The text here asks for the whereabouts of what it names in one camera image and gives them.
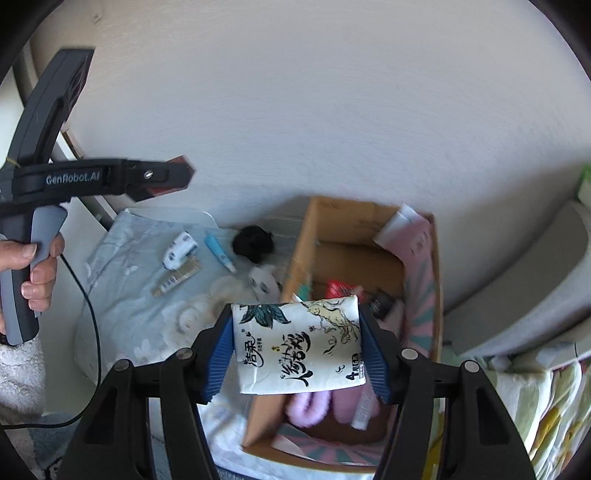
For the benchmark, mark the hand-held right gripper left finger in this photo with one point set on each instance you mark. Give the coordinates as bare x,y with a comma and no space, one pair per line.
219,360

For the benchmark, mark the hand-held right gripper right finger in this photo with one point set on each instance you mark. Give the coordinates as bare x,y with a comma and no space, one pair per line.
376,364

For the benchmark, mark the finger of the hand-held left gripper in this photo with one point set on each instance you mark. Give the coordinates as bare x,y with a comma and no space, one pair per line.
147,175

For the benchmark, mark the red nail polish bottle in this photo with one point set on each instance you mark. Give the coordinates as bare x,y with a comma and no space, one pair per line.
178,161

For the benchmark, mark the pink fluffy hair roller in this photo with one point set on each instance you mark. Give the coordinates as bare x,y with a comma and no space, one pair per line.
346,404
308,410

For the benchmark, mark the small black jar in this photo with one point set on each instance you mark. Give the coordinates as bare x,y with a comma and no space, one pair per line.
382,302

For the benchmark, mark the printed tissue packet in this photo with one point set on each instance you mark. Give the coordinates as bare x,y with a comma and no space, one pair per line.
295,346

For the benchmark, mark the red snack box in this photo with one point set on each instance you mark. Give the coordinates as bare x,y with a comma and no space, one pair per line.
339,290

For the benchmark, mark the pink printed cardboard box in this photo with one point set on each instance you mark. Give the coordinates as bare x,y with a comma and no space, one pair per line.
323,263

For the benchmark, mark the person's left hand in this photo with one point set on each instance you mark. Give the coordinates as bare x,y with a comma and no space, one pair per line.
44,277

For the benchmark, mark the white rounded backboard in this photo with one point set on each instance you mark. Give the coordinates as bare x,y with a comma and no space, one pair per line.
175,217

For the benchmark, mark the white floral sock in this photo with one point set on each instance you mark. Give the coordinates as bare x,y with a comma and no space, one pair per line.
180,249
263,284

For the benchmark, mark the beige tube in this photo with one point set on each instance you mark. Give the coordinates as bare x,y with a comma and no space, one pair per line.
178,277

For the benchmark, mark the blue tube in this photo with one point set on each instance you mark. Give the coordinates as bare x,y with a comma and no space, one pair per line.
219,253

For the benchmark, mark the floral bed sheet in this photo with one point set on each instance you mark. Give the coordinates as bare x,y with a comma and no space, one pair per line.
134,295

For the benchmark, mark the black scrunchie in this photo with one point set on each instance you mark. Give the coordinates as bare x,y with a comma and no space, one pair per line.
251,243

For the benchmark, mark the large grey pillow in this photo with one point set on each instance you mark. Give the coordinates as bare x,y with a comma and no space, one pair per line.
521,277

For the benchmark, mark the floral quilt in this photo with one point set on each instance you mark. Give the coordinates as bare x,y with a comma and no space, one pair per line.
545,406

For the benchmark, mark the green tissue pack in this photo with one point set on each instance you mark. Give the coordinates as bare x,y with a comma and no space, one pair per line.
585,184

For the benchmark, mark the white wall bracket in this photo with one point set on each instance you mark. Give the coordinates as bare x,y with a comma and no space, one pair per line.
97,17

